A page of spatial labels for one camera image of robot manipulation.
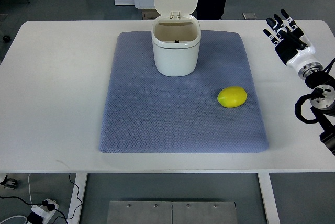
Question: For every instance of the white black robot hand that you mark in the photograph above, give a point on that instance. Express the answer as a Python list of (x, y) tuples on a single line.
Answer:
[(290, 42)]

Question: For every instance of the yellow lemon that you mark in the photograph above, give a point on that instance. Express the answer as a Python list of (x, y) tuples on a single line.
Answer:
[(232, 97)]

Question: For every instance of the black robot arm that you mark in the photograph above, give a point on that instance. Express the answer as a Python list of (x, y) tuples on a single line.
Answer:
[(322, 103)]

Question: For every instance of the white trash bin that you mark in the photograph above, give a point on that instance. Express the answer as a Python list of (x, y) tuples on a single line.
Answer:
[(176, 36)]

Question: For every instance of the floor socket plate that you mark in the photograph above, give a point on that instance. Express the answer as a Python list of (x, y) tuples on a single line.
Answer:
[(249, 16)]

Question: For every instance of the cardboard box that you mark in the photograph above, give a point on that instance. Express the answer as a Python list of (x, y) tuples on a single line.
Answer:
[(149, 14)]

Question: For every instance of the right white table leg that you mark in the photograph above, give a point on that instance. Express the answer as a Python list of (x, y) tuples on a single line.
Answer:
[(268, 198)]

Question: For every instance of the white table leg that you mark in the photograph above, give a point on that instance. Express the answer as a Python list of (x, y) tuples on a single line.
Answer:
[(77, 198), (268, 198)]

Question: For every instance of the blue textured mat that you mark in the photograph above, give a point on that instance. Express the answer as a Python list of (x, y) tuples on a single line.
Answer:
[(147, 112)]

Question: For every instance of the left white table leg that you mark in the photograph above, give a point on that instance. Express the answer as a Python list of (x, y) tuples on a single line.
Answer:
[(77, 198)]

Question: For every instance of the white power strip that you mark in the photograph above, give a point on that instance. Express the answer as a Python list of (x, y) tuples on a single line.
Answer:
[(42, 213)]

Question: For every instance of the caster wheel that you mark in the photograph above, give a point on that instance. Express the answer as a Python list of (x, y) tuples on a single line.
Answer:
[(8, 183)]

